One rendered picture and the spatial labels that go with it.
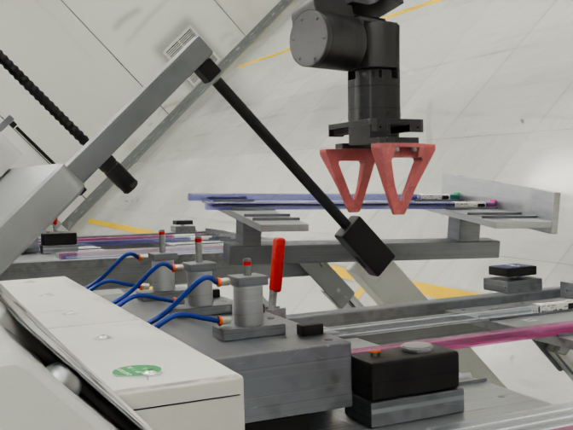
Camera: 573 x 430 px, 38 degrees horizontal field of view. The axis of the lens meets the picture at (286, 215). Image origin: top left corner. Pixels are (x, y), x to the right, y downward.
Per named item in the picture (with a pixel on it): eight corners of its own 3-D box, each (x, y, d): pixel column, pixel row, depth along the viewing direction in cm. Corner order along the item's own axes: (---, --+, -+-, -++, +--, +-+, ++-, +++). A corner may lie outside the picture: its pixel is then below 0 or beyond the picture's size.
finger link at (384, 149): (381, 216, 84) (380, 122, 84) (347, 214, 91) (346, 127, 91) (438, 214, 87) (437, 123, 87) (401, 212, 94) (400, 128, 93)
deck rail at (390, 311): (556, 330, 117) (556, 286, 117) (566, 332, 115) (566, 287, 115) (27, 401, 87) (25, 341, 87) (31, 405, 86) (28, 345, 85)
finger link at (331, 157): (348, 214, 91) (347, 127, 90) (318, 212, 97) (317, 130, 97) (402, 212, 93) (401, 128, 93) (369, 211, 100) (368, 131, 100)
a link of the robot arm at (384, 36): (410, 15, 91) (371, 24, 95) (367, 8, 87) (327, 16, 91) (410, 79, 91) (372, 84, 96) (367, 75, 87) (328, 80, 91)
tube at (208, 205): (491, 207, 145) (491, 201, 145) (495, 208, 144) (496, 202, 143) (205, 208, 128) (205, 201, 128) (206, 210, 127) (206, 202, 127)
